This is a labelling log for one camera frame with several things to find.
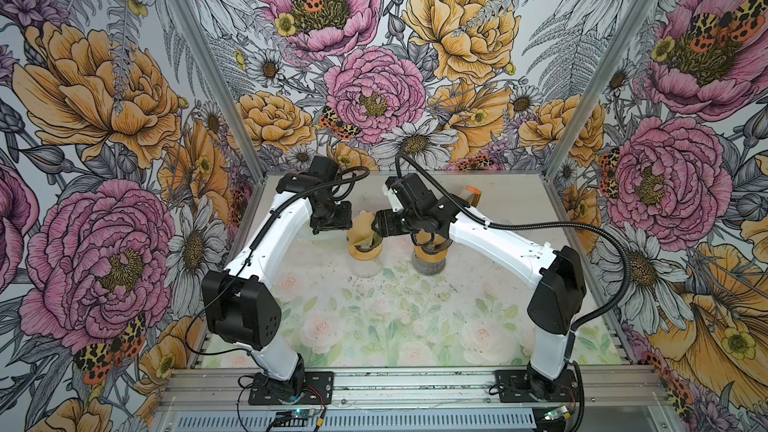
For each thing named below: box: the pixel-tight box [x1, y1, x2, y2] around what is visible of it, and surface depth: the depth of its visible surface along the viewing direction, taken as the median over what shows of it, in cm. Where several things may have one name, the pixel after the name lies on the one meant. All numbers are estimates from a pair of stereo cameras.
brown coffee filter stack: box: [466, 186, 482, 207], surface depth 104 cm
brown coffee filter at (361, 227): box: [348, 210, 375, 245], surface depth 84 cm
